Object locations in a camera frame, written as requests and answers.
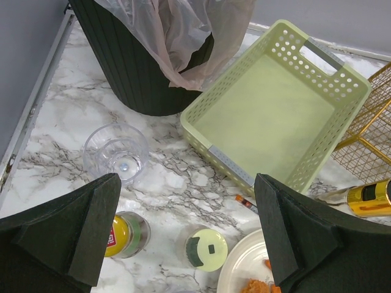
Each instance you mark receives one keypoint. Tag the yellow-lid sauce jar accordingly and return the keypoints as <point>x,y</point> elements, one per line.
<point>129,234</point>

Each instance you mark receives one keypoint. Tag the green-lid seasoning shaker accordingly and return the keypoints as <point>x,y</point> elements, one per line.
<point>202,248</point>

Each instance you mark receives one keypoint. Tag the orange chicken wing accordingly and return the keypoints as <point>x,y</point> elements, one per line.
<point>268,265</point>

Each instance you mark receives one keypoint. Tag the orange fried nugget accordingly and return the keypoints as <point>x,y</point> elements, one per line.
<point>256,286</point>

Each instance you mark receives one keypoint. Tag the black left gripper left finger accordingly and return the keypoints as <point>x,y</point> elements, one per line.
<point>59,246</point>

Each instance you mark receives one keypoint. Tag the clear plastic cup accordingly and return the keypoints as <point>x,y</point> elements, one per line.
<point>116,148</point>

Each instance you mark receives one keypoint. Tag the black ribbed trash bin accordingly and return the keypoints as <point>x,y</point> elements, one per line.
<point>133,74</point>

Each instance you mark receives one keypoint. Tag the pale green plastic basket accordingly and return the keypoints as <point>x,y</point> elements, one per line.
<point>280,109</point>

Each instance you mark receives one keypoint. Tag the gold wire rack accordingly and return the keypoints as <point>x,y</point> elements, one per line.
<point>365,147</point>

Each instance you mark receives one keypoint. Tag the gold-cap pepper grinder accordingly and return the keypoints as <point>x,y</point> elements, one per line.
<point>368,200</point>

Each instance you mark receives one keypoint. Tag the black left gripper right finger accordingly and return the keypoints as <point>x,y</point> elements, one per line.
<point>313,247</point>

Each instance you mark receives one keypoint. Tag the cream round plate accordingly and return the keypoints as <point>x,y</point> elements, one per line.
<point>246,261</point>

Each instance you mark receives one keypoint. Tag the red pen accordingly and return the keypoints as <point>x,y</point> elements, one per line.
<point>246,203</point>

